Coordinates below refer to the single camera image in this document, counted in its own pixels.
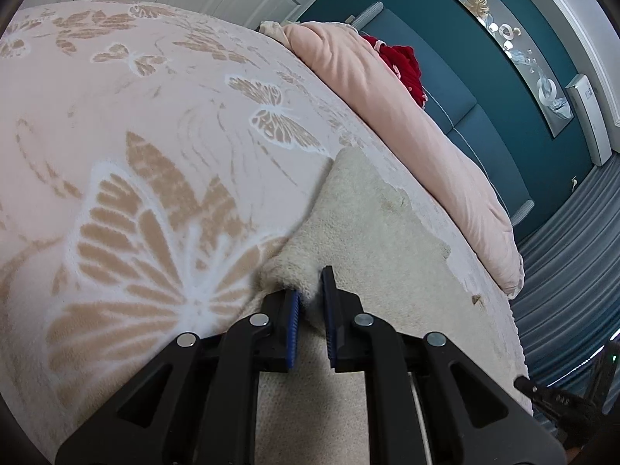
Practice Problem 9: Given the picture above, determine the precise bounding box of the silver wall art panel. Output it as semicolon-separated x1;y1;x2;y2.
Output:
457;0;574;138

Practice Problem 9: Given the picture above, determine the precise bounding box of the teal upholstered headboard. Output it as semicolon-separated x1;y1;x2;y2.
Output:
351;2;535;226

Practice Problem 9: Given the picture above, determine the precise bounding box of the white air conditioner unit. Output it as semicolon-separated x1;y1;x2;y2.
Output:
567;74;613;167

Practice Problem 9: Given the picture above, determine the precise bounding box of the red garment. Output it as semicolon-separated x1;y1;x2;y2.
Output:
362;34;428;108

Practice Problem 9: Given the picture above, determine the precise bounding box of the grey pleated curtain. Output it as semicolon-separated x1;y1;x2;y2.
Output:
512;154;619;385

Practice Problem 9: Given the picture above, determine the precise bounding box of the cream sweater with black hearts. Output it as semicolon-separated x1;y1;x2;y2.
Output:
253;146;454;465

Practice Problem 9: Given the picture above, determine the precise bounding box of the pink folded duvet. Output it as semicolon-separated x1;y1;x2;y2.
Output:
258;21;524;298

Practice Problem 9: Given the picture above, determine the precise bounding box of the pink butterfly pattern bedspread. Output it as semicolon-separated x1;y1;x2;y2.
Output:
1;1;527;459

